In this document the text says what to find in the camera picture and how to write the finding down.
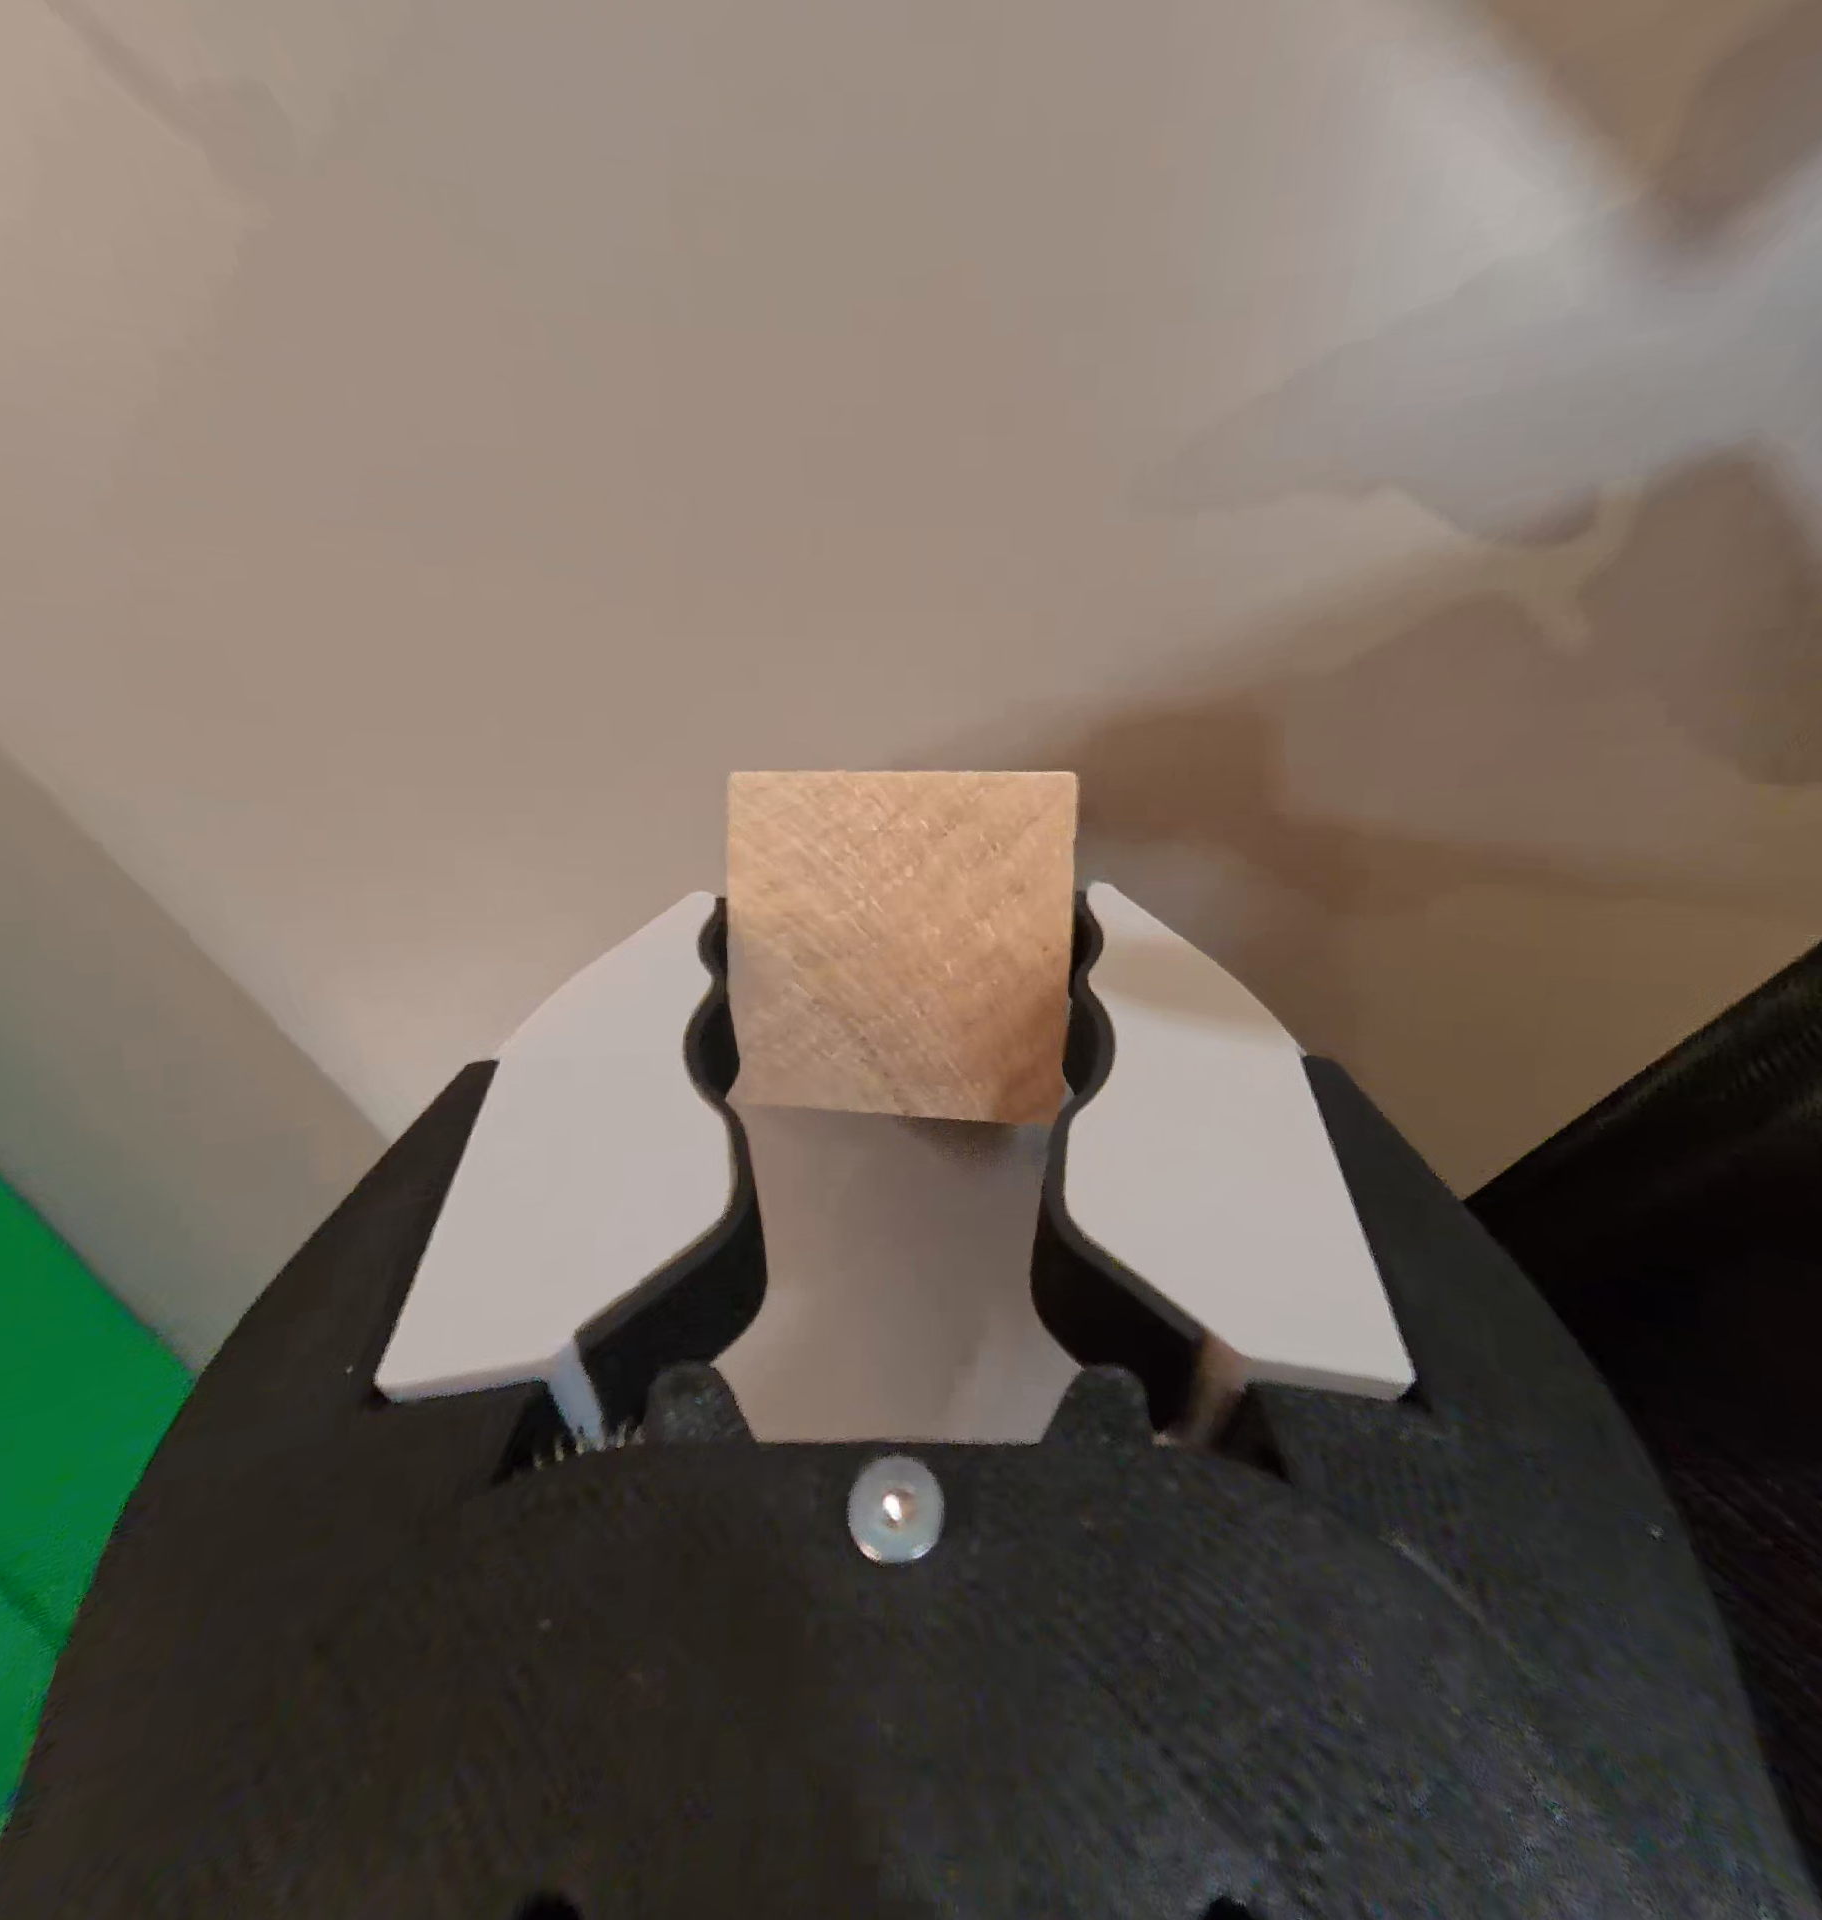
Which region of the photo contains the black textured object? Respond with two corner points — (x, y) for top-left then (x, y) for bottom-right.
(1458, 901), (1822, 1920)

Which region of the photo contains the large wooden cube block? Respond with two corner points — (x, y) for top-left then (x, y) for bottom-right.
(726, 768), (1083, 1126)

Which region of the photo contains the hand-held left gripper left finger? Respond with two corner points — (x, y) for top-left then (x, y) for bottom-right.
(373, 888), (777, 1449)

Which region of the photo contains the green plastic bin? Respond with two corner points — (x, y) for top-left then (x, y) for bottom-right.
(0, 1118), (201, 1866)

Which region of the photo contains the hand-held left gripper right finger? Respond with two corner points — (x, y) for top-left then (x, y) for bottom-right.
(1027, 883), (1417, 1450)

